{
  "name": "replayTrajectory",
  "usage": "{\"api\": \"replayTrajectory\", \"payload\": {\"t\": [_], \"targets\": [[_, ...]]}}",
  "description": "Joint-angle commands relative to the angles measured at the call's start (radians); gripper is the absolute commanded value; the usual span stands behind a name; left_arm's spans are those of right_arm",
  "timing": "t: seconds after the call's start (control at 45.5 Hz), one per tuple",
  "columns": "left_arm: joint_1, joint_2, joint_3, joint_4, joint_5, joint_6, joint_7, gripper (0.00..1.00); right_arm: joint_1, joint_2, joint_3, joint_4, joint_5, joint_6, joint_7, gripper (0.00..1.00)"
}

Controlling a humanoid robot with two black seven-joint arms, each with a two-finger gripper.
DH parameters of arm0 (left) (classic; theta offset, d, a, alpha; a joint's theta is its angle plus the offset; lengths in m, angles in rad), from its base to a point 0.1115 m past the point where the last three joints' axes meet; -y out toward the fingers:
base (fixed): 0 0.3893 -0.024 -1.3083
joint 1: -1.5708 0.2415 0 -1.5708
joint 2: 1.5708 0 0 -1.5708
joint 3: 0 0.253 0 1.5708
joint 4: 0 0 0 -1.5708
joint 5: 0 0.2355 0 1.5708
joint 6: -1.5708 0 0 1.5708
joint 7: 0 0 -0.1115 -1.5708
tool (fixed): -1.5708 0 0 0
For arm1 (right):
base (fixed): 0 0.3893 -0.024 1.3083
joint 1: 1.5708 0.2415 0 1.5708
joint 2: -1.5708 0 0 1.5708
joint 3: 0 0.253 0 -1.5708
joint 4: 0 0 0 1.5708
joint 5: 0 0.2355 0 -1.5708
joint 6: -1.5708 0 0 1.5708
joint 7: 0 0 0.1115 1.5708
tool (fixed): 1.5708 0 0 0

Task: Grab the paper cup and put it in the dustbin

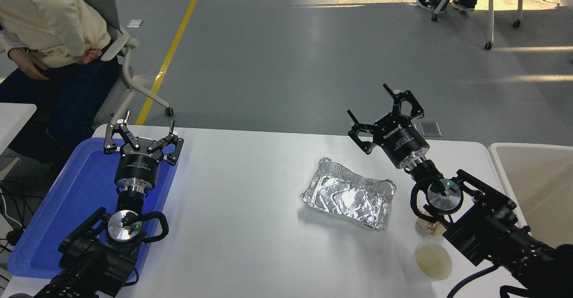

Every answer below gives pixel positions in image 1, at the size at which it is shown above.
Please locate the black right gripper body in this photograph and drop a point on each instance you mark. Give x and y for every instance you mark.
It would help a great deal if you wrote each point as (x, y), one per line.
(400, 141)

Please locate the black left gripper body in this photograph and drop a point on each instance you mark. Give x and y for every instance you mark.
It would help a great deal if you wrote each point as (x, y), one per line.
(136, 166)

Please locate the white paper cup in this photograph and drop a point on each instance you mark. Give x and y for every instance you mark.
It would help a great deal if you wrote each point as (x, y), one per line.
(432, 262)

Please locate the person's left forearm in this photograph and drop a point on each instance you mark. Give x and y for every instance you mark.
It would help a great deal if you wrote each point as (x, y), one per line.
(87, 34)

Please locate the person's right forearm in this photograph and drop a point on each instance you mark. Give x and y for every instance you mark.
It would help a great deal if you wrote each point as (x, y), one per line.
(11, 43)

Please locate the person's left hand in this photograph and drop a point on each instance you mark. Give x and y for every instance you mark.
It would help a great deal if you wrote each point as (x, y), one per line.
(89, 55)

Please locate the person's right hand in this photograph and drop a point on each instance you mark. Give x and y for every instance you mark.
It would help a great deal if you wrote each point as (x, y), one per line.
(29, 63)

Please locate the grey white office chair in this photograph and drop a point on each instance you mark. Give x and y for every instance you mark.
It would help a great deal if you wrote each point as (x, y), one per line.
(130, 72)

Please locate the crumpled foil tray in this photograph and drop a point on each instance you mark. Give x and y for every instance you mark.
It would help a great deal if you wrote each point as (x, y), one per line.
(344, 197)

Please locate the blue plastic tray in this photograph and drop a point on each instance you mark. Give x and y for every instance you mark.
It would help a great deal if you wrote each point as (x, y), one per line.
(67, 199)

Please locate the crumpled tan paper ball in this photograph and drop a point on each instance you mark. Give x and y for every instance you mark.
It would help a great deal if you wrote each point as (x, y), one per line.
(432, 230)

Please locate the white side table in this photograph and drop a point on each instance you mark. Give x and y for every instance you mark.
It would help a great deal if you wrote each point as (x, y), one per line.
(13, 119)

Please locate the black power plug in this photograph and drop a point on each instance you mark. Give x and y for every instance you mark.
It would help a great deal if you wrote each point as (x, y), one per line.
(15, 236)

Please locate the large pale bin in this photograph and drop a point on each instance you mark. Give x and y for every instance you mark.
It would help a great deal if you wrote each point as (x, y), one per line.
(541, 186)

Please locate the white frame wheeled chair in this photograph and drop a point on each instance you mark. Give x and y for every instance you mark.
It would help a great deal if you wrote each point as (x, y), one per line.
(491, 16)

